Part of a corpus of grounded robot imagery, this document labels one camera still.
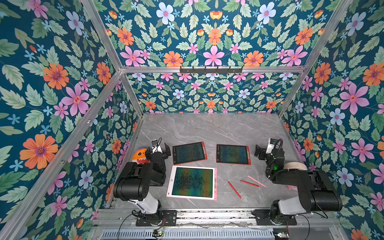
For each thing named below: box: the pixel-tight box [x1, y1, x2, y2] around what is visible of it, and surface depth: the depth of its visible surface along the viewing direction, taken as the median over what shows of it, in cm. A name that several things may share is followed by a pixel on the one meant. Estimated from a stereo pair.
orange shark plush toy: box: [132, 148, 151, 165], surface depth 88 cm
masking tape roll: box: [283, 162, 308, 171], surface depth 82 cm
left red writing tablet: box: [172, 141, 208, 165], surface depth 100 cm
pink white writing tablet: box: [166, 165, 218, 201], surface depth 86 cm
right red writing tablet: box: [216, 144, 251, 166], surface depth 98 cm
